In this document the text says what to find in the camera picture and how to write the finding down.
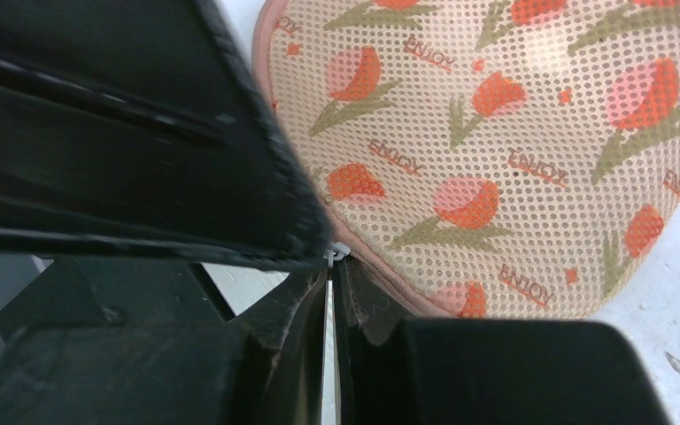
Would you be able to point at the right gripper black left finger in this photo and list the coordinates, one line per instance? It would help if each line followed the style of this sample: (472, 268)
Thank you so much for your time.
(92, 341)

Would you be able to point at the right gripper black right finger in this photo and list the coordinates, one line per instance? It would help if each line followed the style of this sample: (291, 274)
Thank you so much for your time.
(395, 368)

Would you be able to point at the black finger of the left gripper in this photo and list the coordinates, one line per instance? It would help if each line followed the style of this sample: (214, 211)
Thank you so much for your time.
(134, 129)

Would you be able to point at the floral padded bra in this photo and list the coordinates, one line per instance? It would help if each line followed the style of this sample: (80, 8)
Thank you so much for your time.
(484, 159)

